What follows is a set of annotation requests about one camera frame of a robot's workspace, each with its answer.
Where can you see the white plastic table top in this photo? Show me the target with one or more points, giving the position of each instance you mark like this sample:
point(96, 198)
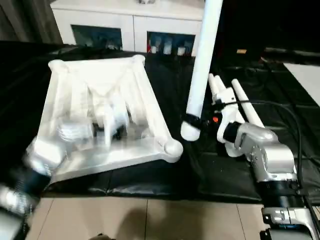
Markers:
point(75, 87)

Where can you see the white plastic table leg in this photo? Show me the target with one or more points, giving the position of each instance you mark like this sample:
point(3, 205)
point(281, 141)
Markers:
point(220, 83)
point(212, 85)
point(247, 105)
point(202, 62)

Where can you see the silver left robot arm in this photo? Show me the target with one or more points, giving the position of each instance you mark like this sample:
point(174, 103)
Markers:
point(37, 160)

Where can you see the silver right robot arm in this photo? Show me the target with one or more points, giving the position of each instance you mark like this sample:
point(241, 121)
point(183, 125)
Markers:
point(275, 155)

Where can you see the black mat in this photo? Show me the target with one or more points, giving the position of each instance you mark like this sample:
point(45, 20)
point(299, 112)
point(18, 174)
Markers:
point(200, 175)

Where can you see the small white bottle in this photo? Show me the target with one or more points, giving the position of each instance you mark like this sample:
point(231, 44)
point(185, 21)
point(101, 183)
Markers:
point(154, 50)
point(167, 48)
point(181, 50)

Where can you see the small yellow tag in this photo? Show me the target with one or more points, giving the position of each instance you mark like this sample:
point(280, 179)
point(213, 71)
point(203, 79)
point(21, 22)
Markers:
point(241, 51)

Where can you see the small red item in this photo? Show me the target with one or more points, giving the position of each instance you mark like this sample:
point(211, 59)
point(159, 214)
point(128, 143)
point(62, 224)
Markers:
point(149, 48)

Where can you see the white flat board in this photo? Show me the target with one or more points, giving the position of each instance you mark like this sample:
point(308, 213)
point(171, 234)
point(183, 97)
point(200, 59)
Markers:
point(305, 80)

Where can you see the black side table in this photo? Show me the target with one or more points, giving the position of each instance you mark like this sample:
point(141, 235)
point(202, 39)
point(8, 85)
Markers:
point(290, 55)

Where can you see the white cabinet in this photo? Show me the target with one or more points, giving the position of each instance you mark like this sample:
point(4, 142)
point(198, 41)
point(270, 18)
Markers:
point(125, 20)

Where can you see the dark patterned ornament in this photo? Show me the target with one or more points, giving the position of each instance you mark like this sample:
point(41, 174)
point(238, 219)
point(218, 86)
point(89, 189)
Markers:
point(145, 1)

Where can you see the grey curtain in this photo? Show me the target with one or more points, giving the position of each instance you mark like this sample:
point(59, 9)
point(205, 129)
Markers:
point(25, 20)

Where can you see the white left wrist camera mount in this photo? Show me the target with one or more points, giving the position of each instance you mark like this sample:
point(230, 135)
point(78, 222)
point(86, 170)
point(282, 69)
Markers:
point(107, 120)

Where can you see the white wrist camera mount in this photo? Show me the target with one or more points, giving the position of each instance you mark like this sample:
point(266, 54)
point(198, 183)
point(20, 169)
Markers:
point(107, 120)
point(230, 110)

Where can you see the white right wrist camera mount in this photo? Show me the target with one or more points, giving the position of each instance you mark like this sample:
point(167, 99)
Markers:
point(230, 110)

